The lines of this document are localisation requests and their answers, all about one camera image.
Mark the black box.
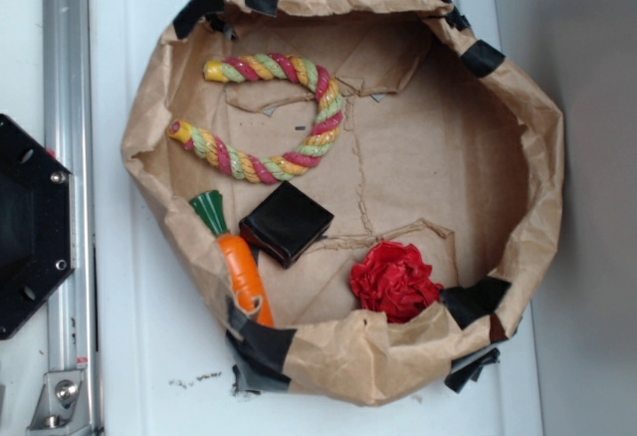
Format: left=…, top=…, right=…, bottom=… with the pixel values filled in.
left=239, top=182, right=333, bottom=269

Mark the brown paper bag basket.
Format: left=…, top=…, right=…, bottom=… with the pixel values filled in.
left=121, top=0, right=564, bottom=405

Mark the red crumpled paper flower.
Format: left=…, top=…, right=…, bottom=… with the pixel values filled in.
left=349, top=241, right=444, bottom=324

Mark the orange toy carrot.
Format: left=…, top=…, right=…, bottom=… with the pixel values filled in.
left=189, top=190, right=275, bottom=327

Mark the multicolour twisted rope toy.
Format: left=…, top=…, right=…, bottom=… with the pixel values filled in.
left=166, top=53, right=344, bottom=184

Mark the aluminium frame rail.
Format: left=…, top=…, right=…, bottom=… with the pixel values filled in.
left=40, top=0, right=100, bottom=377

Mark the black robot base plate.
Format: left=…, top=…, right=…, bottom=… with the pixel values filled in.
left=0, top=114, right=74, bottom=340

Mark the metal corner bracket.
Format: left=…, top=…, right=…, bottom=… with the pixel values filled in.
left=25, top=369, right=94, bottom=436

